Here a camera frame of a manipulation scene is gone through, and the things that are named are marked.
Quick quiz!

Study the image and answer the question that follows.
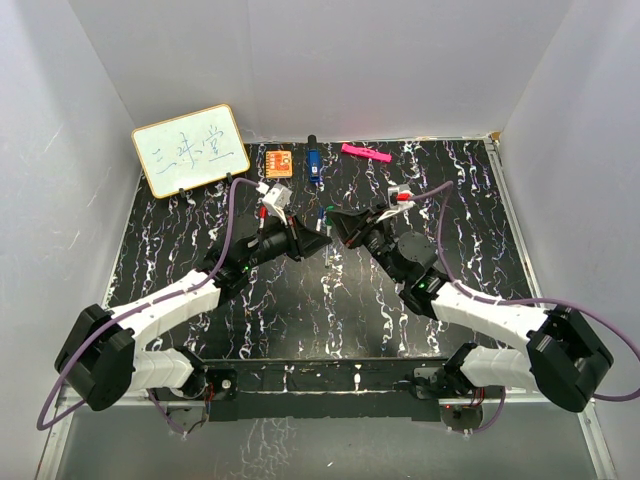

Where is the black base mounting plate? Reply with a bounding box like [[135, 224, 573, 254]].
[[149, 358, 506, 424]]

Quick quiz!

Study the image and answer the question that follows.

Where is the green pen cap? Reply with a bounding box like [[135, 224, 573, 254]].
[[325, 205, 335, 227]]

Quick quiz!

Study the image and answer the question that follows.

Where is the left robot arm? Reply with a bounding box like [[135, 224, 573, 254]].
[[54, 216, 331, 411]]

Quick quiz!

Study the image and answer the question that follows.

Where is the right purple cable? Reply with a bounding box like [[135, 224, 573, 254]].
[[409, 180, 640, 435]]

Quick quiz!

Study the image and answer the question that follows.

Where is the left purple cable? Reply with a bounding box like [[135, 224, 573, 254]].
[[35, 178, 266, 437]]

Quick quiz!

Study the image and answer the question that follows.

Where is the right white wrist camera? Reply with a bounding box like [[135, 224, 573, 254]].
[[387, 184, 413, 207]]

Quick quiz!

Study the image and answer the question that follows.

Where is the pink plastic tool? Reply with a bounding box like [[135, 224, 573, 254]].
[[341, 143, 392, 163]]

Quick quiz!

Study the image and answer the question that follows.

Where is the small whiteboard wooden frame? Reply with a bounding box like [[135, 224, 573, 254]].
[[131, 104, 250, 199]]

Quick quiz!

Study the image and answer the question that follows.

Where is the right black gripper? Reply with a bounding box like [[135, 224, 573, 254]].
[[328, 205, 404, 286]]

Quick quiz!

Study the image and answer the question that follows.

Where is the white pen green end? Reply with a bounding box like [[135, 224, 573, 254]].
[[324, 224, 332, 268]]

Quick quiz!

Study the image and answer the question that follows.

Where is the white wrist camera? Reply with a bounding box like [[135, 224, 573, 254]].
[[387, 184, 413, 207], [258, 182, 292, 223]]

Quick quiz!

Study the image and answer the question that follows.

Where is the blue black marker tool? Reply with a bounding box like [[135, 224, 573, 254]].
[[307, 135, 322, 184]]

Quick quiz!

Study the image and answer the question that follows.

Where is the orange card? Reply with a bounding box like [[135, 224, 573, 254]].
[[265, 150, 293, 179]]

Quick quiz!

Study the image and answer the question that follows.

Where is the purple cable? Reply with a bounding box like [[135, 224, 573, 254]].
[[409, 180, 640, 435], [35, 178, 266, 437]]

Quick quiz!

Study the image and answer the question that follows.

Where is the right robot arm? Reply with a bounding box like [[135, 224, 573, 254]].
[[327, 208, 614, 412]]

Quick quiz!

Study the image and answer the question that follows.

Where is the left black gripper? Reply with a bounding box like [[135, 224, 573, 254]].
[[241, 208, 329, 271]]

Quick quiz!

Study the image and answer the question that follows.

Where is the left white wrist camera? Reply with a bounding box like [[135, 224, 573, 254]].
[[258, 182, 292, 223]]

